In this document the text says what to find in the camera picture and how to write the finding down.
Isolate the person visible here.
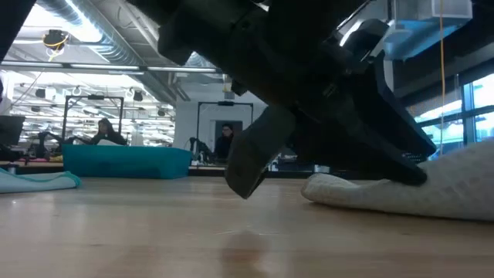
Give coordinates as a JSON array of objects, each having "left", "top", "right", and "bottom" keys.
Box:
[
  {"left": 89, "top": 117, "right": 129, "bottom": 147},
  {"left": 213, "top": 122, "right": 235, "bottom": 160}
]

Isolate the black pegboard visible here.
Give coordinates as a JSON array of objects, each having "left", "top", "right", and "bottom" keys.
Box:
[{"left": 401, "top": 151, "right": 430, "bottom": 164}]

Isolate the yellow ceiling cable reel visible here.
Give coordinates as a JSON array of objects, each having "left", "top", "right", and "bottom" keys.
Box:
[{"left": 42, "top": 29, "right": 71, "bottom": 52}]

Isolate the silver ceiling duct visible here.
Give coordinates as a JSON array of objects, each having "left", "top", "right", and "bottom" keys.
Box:
[{"left": 35, "top": 0, "right": 178, "bottom": 104}]

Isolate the black background gantry frame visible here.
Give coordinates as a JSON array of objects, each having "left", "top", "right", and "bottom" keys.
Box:
[
  {"left": 61, "top": 94, "right": 125, "bottom": 146},
  {"left": 196, "top": 100, "right": 255, "bottom": 150}
]

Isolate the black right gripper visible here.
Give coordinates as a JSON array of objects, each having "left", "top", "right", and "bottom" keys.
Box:
[{"left": 157, "top": 0, "right": 387, "bottom": 200}]

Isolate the blue plastic bin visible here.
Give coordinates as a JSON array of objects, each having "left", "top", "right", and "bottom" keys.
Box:
[{"left": 61, "top": 144, "right": 193, "bottom": 180}]

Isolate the dark background monitor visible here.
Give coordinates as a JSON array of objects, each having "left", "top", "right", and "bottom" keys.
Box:
[{"left": 0, "top": 114, "right": 27, "bottom": 147}]

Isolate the grey waffle microfiber towel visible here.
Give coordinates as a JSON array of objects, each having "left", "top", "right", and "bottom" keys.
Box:
[{"left": 300, "top": 139, "right": 494, "bottom": 222}]

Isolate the white ceiling unit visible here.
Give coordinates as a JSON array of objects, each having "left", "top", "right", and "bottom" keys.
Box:
[{"left": 392, "top": 0, "right": 474, "bottom": 22}]

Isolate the light blue microfiber towel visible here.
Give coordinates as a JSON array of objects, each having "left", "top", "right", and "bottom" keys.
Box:
[{"left": 0, "top": 167, "right": 83, "bottom": 195}]

